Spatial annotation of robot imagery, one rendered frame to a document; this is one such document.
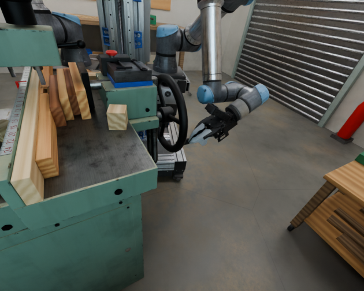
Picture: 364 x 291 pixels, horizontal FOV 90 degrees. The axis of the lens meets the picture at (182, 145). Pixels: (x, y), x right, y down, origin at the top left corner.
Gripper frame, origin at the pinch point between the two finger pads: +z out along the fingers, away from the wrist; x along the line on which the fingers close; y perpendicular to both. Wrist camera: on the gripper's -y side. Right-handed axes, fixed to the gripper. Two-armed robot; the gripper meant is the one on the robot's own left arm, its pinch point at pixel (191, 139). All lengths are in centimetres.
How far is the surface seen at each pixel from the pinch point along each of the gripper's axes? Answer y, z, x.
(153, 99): -22.9, 4.4, 0.3
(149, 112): -19.8, 7.4, 0.3
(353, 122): 163, -190, 15
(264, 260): 86, 1, -36
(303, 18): 96, -256, 145
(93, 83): -32.7, 14.9, 6.3
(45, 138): -36.4, 25.1, -13.0
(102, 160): -29.2, 20.5, -17.0
